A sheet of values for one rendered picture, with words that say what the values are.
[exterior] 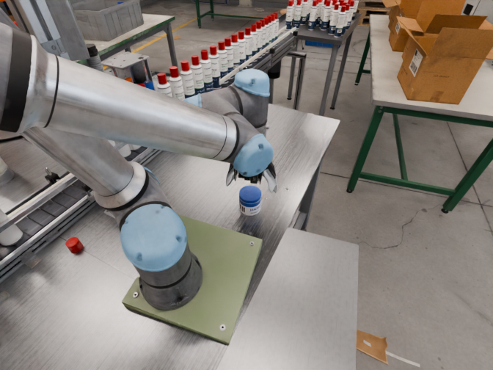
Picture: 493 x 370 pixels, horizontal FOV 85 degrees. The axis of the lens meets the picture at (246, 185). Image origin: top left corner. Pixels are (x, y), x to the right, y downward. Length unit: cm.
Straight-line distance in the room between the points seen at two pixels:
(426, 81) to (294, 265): 135
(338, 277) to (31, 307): 77
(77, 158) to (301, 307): 57
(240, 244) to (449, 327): 137
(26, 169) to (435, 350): 194
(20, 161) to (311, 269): 107
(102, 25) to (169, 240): 240
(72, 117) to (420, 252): 199
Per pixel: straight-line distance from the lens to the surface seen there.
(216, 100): 55
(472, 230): 242
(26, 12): 69
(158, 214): 56
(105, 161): 54
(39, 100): 32
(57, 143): 50
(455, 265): 214
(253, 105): 59
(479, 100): 209
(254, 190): 84
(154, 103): 36
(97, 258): 88
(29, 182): 115
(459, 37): 178
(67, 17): 72
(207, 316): 69
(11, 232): 94
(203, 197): 93
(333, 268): 80
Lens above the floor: 149
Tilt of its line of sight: 44 degrees down
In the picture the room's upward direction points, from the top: straight up
